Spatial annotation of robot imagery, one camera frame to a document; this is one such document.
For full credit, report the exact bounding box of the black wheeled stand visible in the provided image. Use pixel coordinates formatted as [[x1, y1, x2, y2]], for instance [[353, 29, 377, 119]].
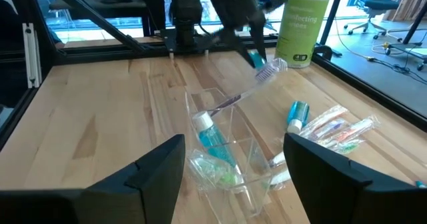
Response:
[[383, 9, 427, 72]]

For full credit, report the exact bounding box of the yellow extension cable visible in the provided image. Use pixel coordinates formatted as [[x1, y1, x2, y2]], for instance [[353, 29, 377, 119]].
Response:
[[333, 19, 391, 62]]

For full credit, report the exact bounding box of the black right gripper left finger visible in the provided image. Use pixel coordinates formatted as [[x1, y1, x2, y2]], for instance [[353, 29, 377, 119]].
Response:
[[81, 133, 186, 224]]

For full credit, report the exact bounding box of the orange toothbrush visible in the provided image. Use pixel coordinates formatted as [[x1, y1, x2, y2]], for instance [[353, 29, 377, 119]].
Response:
[[318, 115, 382, 150]]

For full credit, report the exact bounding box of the green disinfecting wipes canister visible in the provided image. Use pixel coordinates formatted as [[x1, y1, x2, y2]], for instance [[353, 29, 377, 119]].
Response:
[[274, 0, 334, 69]]

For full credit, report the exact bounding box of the black office chair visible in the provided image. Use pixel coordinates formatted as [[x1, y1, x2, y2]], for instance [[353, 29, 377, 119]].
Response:
[[343, 0, 403, 41]]

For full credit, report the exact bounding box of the white metal bracket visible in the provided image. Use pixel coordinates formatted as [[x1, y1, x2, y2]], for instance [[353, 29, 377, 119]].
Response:
[[22, 22, 43, 89]]

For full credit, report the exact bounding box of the blue toothbrush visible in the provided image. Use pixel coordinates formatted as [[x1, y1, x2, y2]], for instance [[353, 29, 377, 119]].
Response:
[[268, 168, 292, 190], [268, 149, 288, 169]]

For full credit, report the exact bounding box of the purple toothbrush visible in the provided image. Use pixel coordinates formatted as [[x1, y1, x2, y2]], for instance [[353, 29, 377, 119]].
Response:
[[207, 57, 289, 117], [308, 117, 348, 142]]

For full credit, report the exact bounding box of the black curved table clamp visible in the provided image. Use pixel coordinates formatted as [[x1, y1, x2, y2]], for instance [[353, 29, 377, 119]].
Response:
[[313, 43, 334, 61]]

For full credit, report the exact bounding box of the wrapped white toothbrush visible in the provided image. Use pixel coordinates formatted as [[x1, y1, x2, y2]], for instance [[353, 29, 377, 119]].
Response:
[[299, 104, 350, 139]]

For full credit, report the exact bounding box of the clear acrylic organizer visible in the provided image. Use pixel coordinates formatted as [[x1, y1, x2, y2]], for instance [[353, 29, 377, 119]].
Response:
[[183, 87, 274, 219]]

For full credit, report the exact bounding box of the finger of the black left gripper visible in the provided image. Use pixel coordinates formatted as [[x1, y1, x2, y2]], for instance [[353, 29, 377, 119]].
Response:
[[215, 26, 256, 68], [250, 15, 268, 62]]

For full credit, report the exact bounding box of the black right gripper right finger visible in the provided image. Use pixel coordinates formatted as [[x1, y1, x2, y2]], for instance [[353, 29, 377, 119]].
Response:
[[283, 133, 373, 224]]

